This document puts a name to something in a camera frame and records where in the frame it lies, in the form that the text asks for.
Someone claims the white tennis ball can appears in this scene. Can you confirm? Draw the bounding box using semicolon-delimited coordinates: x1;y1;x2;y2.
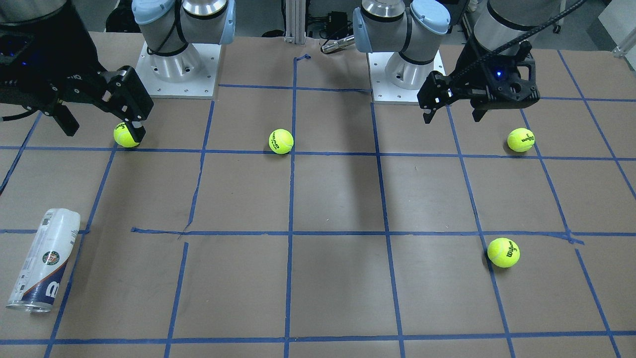
6;208;81;313

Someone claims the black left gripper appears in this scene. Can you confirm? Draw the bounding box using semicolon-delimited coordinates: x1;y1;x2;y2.
416;42;540;124

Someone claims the tennis ball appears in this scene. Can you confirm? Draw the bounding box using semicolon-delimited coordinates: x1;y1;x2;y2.
506;128;536;153
113;122;140;149
268;129;295;155
486;237;521;268

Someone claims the black braided cable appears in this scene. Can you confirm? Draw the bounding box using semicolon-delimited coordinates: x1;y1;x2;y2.
447;0;587;88

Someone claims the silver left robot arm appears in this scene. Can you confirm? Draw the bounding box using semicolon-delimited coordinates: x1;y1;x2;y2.
353;0;559;123

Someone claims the silver cylindrical connector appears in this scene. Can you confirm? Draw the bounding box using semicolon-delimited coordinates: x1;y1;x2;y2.
320;35;356;55

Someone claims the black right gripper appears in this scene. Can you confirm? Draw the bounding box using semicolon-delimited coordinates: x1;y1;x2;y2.
1;7;153;143

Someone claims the aluminium frame post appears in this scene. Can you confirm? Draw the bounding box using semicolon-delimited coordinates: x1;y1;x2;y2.
284;0;307;46

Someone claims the tennis ball centre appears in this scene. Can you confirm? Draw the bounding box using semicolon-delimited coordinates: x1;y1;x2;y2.
268;129;295;155

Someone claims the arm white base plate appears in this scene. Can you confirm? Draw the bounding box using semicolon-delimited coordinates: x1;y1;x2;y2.
368;52;445;105
136;43;223;99

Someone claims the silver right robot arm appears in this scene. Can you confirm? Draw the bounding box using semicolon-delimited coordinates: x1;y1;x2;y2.
0;0;236;148

